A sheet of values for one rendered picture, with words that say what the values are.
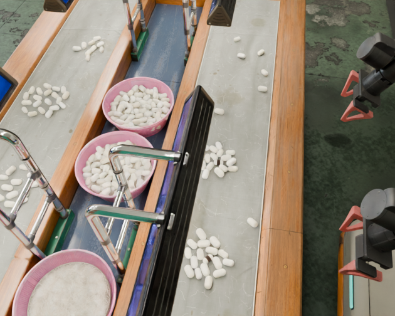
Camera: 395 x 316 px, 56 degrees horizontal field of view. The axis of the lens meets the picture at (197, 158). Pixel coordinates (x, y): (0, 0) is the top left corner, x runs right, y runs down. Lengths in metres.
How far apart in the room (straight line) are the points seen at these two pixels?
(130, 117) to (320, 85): 1.60
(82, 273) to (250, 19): 1.31
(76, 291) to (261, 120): 0.83
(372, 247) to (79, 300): 0.74
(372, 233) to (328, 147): 1.58
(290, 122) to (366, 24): 2.07
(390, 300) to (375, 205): 1.01
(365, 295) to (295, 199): 0.61
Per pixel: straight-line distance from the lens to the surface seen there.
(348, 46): 3.07
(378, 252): 0.80
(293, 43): 1.69
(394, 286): 1.71
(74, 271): 1.15
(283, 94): 1.45
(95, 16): 1.95
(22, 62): 1.75
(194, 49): 1.63
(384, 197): 0.69
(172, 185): 0.77
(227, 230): 1.13
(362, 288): 1.66
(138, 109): 1.44
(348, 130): 2.46
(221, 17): 1.25
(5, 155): 1.45
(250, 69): 1.58
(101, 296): 1.10
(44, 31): 1.88
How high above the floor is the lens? 1.76
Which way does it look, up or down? 54 degrees down
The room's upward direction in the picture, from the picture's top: 2 degrees counter-clockwise
